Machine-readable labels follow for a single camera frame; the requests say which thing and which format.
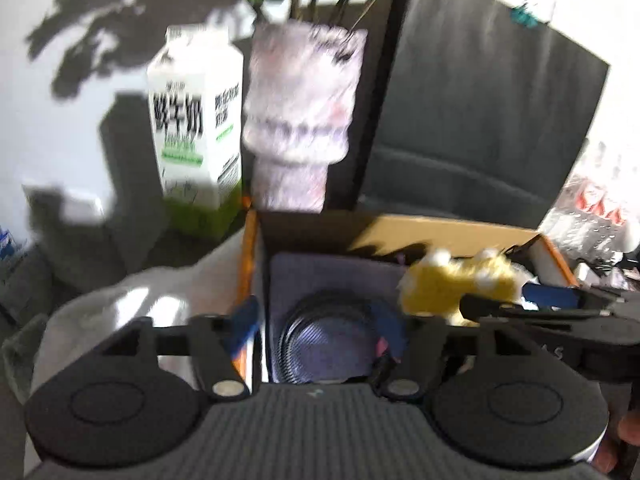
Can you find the cardboard box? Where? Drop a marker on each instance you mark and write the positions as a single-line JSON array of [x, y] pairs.
[[400, 232]]

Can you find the pack of water bottles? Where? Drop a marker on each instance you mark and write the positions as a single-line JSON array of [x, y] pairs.
[[595, 195]]

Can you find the white green milk carton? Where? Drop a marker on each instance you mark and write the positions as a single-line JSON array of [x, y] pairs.
[[195, 110]]

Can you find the person's right hand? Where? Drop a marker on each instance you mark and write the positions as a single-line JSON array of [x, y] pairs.
[[630, 427]]

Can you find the white fleece blanket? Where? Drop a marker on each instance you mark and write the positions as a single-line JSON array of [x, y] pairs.
[[100, 305]]

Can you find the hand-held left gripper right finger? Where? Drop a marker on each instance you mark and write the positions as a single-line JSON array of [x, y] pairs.
[[395, 332]]

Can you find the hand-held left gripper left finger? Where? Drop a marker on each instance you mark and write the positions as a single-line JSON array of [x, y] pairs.
[[245, 327]]

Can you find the pale ribbed vase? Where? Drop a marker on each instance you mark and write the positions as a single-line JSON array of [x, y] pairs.
[[300, 110]]

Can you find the black paper bag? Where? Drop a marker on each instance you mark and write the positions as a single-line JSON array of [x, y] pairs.
[[475, 110]]

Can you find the round black disc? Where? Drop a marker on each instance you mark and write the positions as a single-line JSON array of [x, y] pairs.
[[320, 342]]

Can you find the yellow white plush toy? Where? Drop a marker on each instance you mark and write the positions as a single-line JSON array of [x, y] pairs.
[[440, 285]]

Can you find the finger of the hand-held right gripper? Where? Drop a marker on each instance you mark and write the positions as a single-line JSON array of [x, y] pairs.
[[500, 309], [550, 296]]

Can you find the teal binder clip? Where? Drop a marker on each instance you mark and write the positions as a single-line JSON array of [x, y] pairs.
[[525, 16]]

